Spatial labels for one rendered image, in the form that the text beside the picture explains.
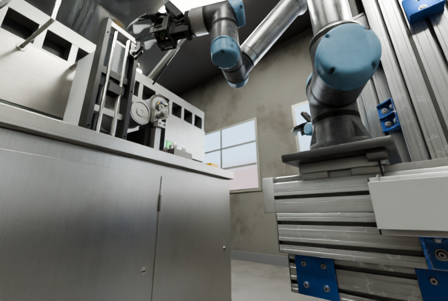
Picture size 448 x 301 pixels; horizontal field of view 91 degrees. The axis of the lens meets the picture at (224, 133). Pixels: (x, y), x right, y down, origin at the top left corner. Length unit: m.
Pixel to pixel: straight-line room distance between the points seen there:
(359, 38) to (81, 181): 0.72
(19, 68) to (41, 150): 0.76
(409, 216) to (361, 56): 0.28
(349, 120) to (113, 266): 0.72
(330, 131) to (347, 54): 0.18
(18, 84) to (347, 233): 1.34
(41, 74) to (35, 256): 0.93
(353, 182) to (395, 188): 0.14
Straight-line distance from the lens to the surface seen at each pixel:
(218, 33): 0.62
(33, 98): 1.35
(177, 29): 0.71
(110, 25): 1.10
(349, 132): 0.58
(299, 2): 0.85
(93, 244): 0.72
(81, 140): 0.67
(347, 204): 0.55
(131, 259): 0.80
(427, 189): 0.42
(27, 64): 1.40
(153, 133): 1.18
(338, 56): 0.50
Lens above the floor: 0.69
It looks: 20 degrees up
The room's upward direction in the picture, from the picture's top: 1 degrees counter-clockwise
